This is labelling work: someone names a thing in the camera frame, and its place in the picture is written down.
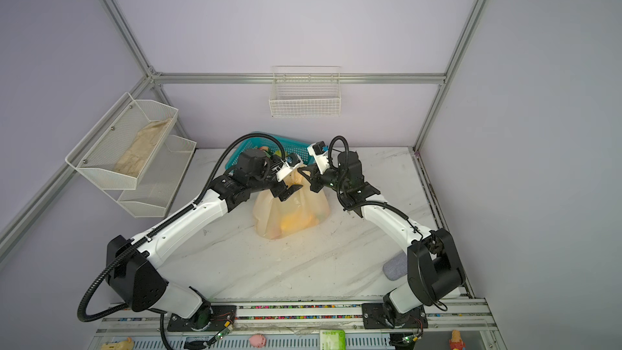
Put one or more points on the green box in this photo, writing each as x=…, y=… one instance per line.
x=332, y=340

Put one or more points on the aluminium front rail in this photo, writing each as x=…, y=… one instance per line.
x=296, y=325

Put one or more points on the white wire wall basket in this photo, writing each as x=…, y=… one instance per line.
x=305, y=92

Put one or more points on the beige cloth in shelf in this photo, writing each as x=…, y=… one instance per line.
x=134, y=159

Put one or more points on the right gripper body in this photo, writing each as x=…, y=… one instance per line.
x=330, y=179

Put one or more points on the grey sponge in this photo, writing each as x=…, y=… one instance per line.
x=397, y=267

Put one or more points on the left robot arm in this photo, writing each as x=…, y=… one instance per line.
x=137, y=279

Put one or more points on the white mesh shelf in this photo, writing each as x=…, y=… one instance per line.
x=96, y=155
x=157, y=189

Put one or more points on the beige plastic bag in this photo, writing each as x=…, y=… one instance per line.
x=304, y=209

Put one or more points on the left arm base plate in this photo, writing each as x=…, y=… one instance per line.
x=212, y=319

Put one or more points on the red figurine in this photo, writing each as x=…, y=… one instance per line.
x=456, y=341

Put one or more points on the yellow toy figure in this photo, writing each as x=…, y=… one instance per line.
x=127, y=344

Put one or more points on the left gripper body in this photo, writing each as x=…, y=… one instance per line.
x=269, y=179

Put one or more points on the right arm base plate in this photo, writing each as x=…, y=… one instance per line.
x=382, y=316

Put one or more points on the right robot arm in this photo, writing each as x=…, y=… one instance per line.
x=434, y=268

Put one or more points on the pink pig toy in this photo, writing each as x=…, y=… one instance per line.
x=258, y=341

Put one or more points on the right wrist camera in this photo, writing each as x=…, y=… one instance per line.
x=319, y=151

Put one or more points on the teal plastic basket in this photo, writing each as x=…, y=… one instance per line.
x=289, y=145

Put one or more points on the white mesh lower shelf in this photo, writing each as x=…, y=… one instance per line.
x=157, y=189

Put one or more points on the white mesh upper shelf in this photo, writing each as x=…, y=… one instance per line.
x=96, y=155

